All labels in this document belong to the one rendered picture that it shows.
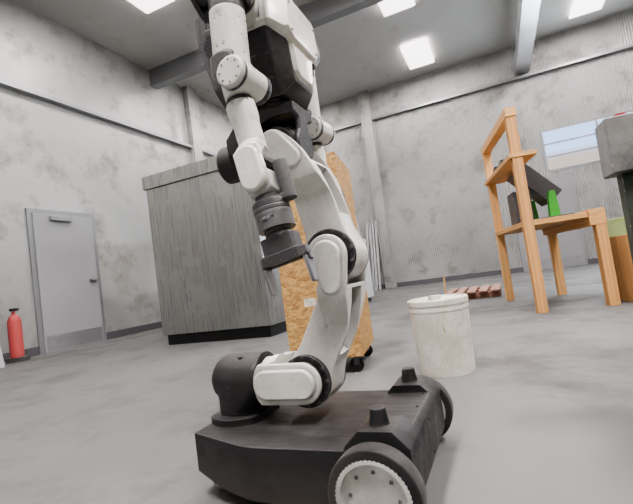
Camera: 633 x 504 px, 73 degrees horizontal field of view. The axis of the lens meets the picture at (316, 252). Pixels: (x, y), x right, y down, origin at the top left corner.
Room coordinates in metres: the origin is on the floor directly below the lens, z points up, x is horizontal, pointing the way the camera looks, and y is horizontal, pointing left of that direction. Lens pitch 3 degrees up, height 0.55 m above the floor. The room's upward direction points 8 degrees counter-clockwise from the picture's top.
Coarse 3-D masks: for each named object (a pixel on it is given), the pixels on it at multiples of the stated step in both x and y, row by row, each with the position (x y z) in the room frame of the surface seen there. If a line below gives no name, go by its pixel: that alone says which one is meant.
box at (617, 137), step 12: (612, 120) 1.32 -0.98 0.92; (624, 120) 1.31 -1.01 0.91; (600, 132) 1.38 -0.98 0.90; (612, 132) 1.32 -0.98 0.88; (624, 132) 1.31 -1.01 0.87; (600, 144) 1.40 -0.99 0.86; (612, 144) 1.32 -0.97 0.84; (624, 144) 1.31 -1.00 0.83; (600, 156) 1.42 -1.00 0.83; (612, 156) 1.33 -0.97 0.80; (624, 156) 1.32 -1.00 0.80; (612, 168) 1.33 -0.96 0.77; (624, 168) 1.32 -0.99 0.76
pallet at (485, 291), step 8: (456, 288) 6.52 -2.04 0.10; (464, 288) 6.29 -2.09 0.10; (472, 288) 6.07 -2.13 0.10; (480, 288) 5.87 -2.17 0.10; (488, 288) 5.85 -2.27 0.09; (496, 288) 5.51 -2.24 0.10; (472, 296) 5.58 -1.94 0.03; (480, 296) 5.54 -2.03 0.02; (488, 296) 5.51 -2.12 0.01; (496, 296) 5.47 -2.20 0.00
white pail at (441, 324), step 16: (416, 304) 2.10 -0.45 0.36; (432, 304) 2.04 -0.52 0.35; (448, 304) 2.03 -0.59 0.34; (464, 304) 2.07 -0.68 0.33; (416, 320) 2.12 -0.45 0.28; (432, 320) 2.05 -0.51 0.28; (448, 320) 2.03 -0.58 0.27; (464, 320) 2.06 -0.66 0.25; (416, 336) 2.15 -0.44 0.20; (432, 336) 2.06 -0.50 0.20; (448, 336) 2.04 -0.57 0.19; (464, 336) 2.06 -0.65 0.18; (432, 352) 2.07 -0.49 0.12; (448, 352) 2.04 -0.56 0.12; (464, 352) 2.05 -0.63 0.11; (432, 368) 2.09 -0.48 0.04; (448, 368) 2.05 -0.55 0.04; (464, 368) 2.05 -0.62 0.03
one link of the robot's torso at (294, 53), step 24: (264, 0) 1.08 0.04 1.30; (288, 0) 1.11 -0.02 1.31; (264, 24) 1.09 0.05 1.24; (288, 24) 1.09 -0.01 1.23; (264, 48) 1.11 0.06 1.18; (288, 48) 1.12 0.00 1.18; (312, 48) 1.24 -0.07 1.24; (264, 72) 1.12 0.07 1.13; (288, 72) 1.13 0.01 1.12; (288, 96) 1.16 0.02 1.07
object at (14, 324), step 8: (8, 320) 5.58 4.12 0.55; (16, 320) 5.61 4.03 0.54; (8, 328) 5.58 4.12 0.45; (16, 328) 5.60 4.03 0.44; (8, 336) 5.58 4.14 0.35; (16, 336) 5.59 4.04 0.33; (16, 344) 5.59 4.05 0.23; (16, 352) 5.58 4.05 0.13; (24, 352) 5.69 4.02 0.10; (8, 360) 5.53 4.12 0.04; (16, 360) 5.56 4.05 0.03; (24, 360) 5.59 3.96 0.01
